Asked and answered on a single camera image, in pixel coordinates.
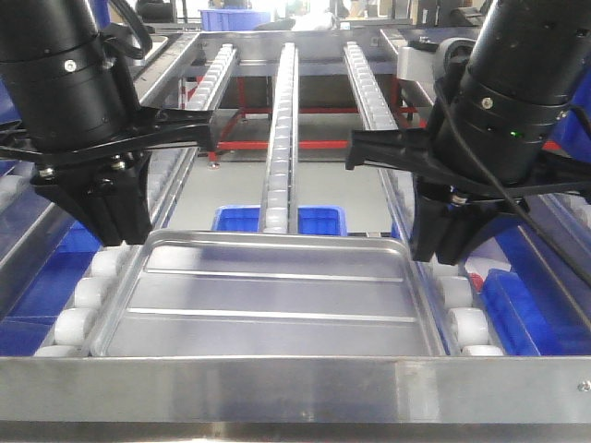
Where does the blue bin below left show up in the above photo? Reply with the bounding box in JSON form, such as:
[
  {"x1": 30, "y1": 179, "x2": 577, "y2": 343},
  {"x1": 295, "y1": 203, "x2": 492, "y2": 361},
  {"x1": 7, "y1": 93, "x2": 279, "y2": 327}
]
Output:
[{"x1": 1, "y1": 221, "x2": 101, "y2": 356}]

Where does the blue bin below centre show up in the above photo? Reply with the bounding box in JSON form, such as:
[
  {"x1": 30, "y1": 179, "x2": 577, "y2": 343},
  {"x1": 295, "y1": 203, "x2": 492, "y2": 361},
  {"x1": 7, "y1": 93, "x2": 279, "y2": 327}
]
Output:
[{"x1": 211, "y1": 205, "x2": 348, "y2": 236}]

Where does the steel shelf front rail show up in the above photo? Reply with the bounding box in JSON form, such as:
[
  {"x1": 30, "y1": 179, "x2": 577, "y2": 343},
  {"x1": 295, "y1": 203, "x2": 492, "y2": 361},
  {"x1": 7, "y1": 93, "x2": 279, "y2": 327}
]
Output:
[{"x1": 1, "y1": 356, "x2": 590, "y2": 424}]

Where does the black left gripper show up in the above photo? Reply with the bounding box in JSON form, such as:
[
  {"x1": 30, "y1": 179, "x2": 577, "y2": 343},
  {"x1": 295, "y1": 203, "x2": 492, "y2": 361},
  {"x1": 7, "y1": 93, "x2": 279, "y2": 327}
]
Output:
[{"x1": 1, "y1": 107, "x2": 213, "y2": 245}]

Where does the white roller track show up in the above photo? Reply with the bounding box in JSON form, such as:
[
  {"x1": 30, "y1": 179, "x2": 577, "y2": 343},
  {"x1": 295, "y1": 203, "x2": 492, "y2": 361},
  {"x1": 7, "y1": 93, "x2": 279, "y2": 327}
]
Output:
[
  {"x1": 344, "y1": 41, "x2": 503, "y2": 356},
  {"x1": 35, "y1": 43, "x2": 237, "y2": 357},
  {"x1": 259, "y1": 42, "x2": 299, "y2": 234}
]

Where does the left steel lane divider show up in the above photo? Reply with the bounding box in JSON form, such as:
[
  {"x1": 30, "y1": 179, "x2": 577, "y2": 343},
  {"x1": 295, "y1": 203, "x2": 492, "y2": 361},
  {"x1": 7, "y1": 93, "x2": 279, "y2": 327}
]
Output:
[{"x1": 1, "y1": 32, "x2": 199, "y2": 316}]

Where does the left white roller track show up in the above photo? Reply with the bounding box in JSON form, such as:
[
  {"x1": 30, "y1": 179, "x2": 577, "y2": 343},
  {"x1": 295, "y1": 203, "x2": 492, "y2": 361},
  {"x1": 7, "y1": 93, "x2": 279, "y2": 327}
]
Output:
[{"x1": 35, "y1": 43, "x2": 237, "y2": 357}]

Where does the blue bin below right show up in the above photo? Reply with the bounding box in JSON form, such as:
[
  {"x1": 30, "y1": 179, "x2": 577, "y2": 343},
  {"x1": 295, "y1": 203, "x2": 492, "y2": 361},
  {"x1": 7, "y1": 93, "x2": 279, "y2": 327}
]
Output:
[{"x1": 455, "y1": 234, "x2": 590, "y2": 356}]

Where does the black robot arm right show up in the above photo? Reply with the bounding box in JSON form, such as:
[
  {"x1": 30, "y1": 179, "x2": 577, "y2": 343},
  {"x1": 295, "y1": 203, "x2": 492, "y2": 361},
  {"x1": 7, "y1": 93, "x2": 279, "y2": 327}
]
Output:
[{"x1": 345, "y1": 1, "x2": 590, "y2": 264}]

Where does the small ribbed silver tray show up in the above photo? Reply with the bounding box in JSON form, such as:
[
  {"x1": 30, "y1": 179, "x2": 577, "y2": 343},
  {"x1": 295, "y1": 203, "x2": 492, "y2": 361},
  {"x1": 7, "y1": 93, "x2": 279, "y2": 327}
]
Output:
[{"x1": 90, "y1": 230, "x2": 445, "y2": 357}]

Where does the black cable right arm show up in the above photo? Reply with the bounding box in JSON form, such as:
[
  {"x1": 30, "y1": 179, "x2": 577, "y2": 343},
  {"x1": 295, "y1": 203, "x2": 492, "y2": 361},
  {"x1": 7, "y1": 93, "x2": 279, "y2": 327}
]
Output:
[{"x1": 433, "y1": 78, "x2": 591, "y2": 324}]

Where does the blue bin below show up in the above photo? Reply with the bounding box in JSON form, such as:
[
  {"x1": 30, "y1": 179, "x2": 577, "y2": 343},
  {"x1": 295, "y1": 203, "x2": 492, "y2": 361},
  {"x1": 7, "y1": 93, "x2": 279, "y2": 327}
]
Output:
[
  {"x1": 1, "y1": 221, "x2": 101, "y2": 356},
  {"x1": 211, "y1": 205, "x2": 348, "y2": 236},
  {"x1": 455, "y1": 234, "x2": 590, "y2": 356}
]

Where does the middle white roller track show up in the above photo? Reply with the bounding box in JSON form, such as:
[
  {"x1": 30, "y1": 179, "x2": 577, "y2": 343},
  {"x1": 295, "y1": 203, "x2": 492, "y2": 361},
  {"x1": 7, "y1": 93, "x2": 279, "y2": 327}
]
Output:
[{"x1": 259, "y1": 42, "x2": 299, "y2": 234}]

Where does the right white roller track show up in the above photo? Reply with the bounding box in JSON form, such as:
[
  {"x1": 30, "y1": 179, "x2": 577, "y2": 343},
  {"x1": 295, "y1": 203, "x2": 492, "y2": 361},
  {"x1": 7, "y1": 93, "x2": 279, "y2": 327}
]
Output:
[{"x1": 344, "y1": 41, "x2": 503, "y2": 356}]

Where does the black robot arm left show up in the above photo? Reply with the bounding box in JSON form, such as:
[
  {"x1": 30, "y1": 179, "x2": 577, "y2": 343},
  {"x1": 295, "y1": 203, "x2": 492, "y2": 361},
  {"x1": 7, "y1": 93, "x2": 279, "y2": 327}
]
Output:
[{"x1": 1, "y1": 1, "x2": 211, "y2": 246}]

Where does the red metal floor frame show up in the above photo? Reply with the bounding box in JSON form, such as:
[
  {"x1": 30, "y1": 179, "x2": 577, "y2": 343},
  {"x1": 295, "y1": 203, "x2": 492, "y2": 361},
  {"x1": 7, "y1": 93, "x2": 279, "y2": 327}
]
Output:
[{"x1": 211, "y1": 75, "x2": 430, "y2": 163}]

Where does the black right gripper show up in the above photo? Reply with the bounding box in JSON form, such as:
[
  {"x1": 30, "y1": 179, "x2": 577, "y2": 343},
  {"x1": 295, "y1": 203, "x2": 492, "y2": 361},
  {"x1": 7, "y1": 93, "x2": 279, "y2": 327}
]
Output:
[{"x1": 345, "y1": 128, "x2": 590, "y2": 265}]

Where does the distant blue bin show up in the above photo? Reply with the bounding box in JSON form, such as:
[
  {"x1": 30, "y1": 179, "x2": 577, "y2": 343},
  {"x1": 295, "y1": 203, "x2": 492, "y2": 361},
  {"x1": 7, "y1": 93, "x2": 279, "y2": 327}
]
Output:
[{"x1": 200, "y1": 9, "x2": 271, "y2": 31}]

